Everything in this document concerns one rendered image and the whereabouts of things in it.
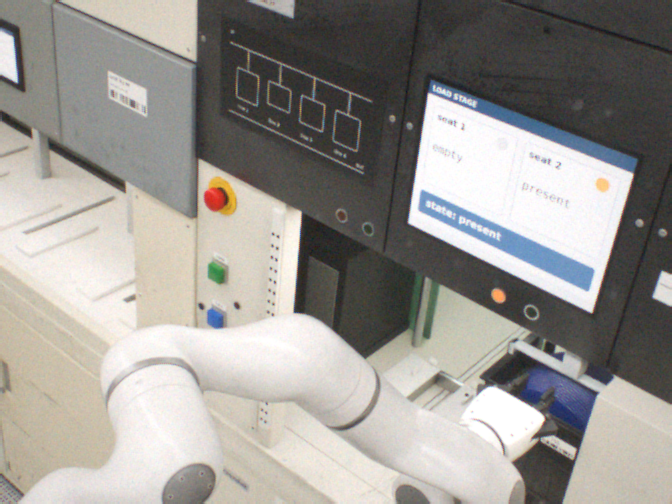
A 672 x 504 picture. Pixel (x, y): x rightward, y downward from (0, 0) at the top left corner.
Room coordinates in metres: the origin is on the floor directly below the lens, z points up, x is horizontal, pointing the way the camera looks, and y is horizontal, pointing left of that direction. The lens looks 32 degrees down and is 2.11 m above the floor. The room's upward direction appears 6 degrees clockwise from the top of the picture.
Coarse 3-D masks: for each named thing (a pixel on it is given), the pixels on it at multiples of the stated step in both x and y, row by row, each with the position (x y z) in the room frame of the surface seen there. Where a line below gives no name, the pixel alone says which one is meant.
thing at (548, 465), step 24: (528, 336) 1.34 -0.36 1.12; (504, 360) 1.27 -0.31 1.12; (528, 360) 1.33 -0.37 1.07; (552, 360) 1.25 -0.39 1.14; (576, 360) 1.21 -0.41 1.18; (600, 384) 1.20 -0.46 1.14; (576, 432) 1.11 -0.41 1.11; (528, 456) 1.15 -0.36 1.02; (552, 456) 1.12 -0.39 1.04; (576, 456) 1.10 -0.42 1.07; (528, 480) 1.14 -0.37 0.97; (552, 480) 1.12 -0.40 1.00
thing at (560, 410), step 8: (528, 392) 1.20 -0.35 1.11; (536, 392) 1.20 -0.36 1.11; (528, 400) 1.20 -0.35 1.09; (536, 400) 1.19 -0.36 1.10; (552, 408) 1.17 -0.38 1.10; (560, 408) 1.17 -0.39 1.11; (568, 408) 1.16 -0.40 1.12; (560, 416) 1.16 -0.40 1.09; (568, 416) 1.16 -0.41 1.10; (576, 416) 1.15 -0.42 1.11; (576, 424) 1.15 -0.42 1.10; (584, 432) 1.14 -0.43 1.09
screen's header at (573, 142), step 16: (432, 80) 1.09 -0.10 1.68; (448, 96) 1.08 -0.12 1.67; (464, 96) 1.06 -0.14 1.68; (480, 112) 1.05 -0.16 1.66; (496, 112) 1.04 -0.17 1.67; (512, 112) 1.02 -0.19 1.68; (528, 128) 1.01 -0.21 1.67; (544, 128) 1.00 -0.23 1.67; (560, 144) 0.98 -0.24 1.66; (576, 144) 0.97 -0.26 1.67; (592, 144) 0.96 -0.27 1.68; (608, 160) 0.95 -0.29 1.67; (624, 160) 0.94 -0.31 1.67
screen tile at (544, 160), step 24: (528, 144) 1.01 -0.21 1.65; (528, 168) 1.00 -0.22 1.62; (552, 168) 0.98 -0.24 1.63; (576, 168) 0.97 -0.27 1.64; (576, 192) 0.96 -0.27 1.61; (528, 216) 0.99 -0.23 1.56; (552, 216) 0.98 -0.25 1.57; (600, 216) 0.94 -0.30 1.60; (576, 240) 0.95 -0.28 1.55; (600, 240) 0.94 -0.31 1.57
